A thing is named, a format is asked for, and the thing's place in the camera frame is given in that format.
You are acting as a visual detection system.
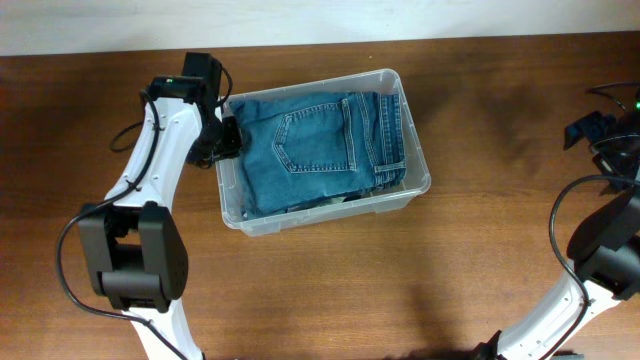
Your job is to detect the clear plastic storage container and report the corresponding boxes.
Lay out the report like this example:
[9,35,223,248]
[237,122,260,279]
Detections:
[216,68,431,236]

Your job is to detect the light grey jeans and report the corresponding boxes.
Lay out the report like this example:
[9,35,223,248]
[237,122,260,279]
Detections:
[285,194,365,213]

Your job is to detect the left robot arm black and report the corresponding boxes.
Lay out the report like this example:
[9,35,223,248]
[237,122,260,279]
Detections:
[70,52,242,359]

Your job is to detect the dark blue jeans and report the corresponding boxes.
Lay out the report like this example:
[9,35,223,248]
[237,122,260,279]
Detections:
[230,92,407,219]

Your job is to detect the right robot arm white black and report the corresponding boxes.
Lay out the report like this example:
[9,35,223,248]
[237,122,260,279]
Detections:
[469,101,639,360]

